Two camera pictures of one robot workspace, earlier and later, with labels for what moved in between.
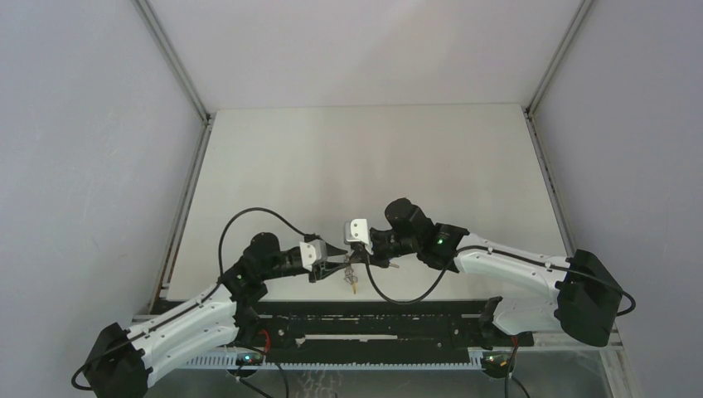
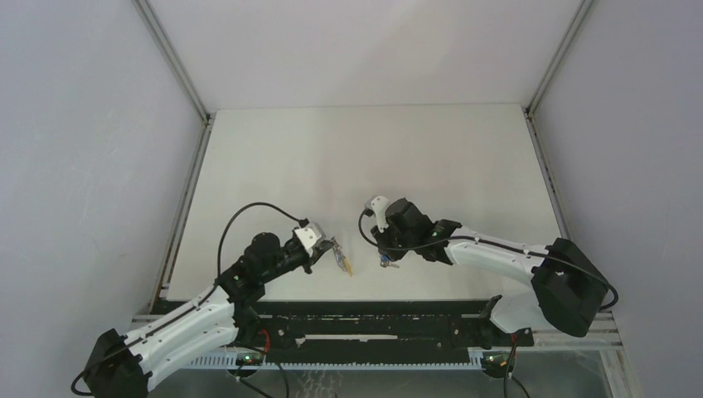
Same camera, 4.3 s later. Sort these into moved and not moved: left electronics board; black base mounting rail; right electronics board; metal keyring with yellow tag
Moved: metal keyring with yellow tag
Not moved: left electronics board; right electronics board; black base mounting rail
